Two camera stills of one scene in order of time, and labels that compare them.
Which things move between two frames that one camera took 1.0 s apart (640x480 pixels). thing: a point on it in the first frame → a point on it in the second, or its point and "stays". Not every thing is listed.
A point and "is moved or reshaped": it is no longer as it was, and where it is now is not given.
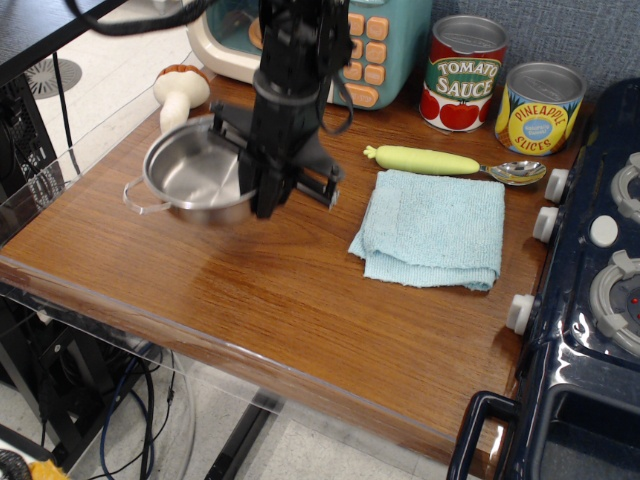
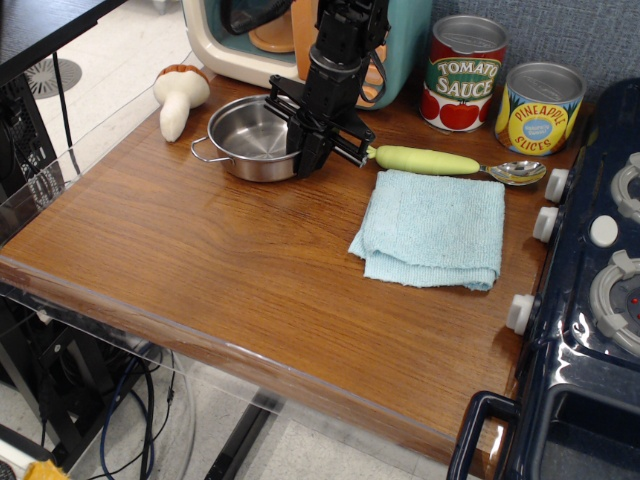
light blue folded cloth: (432, 230) stays
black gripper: (282, 127) → (324, 99)
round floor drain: (42, 78) stays
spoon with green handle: (513, 172) stays
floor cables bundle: (137, 409) stays
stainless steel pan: (193, 171) is moved or reshaped
